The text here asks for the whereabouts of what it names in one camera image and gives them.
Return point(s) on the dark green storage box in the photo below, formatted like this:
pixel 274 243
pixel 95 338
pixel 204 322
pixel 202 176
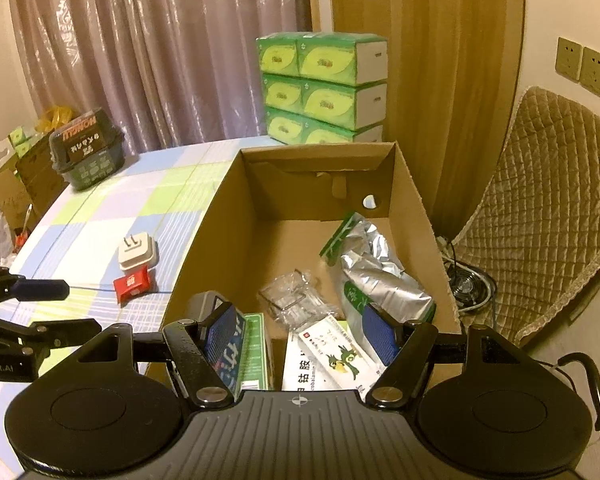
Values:
pixel 87 155

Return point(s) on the small green tissue pack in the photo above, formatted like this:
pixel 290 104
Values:
pixel 20 141

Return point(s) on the brown cardboard box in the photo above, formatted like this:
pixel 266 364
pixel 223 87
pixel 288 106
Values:
pixel 280 195

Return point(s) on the purple curtain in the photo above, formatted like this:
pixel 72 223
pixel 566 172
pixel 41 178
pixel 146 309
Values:
pixel 155 60

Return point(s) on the yellow plastic bag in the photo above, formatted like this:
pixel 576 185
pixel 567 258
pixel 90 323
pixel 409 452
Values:
pixel 55 117

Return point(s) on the silver foil bag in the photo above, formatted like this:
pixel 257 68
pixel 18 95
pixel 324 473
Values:
pixel 380 270

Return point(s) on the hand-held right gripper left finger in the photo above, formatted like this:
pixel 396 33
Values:
pixel 222 335

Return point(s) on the printed cardboard carton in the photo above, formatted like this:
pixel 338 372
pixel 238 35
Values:
pixel 35 180

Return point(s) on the clear plastic tray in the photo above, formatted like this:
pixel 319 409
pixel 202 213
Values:
pixel 290 295

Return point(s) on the chair with quilted cover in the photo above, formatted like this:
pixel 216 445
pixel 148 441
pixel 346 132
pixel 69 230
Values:
pixel 545 185

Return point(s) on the checked tablecloth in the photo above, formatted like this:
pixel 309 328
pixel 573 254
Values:
pixel 105 210

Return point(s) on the beige wall socket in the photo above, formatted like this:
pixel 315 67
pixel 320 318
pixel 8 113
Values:
pixel 596 72
pixel 568 59

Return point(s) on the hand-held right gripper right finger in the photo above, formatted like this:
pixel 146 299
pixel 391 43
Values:
pixel 380 335

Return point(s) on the red snack packet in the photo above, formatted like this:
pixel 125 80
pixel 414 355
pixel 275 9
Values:
pixel 132 285

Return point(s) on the wooden door panel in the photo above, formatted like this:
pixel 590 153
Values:
pixel 430 85

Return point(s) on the white power adapter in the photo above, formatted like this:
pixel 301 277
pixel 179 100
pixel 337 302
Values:
pixel 140 255

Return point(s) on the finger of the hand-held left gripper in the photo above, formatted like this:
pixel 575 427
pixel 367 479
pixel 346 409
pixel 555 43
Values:
pixel 40 290
pixel 55 332

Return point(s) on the white medicine box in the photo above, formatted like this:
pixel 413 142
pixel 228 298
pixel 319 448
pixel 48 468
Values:
pixel 325 355

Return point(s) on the stack of green tissue packs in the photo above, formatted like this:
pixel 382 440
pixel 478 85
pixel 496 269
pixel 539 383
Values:
pixel 320 90

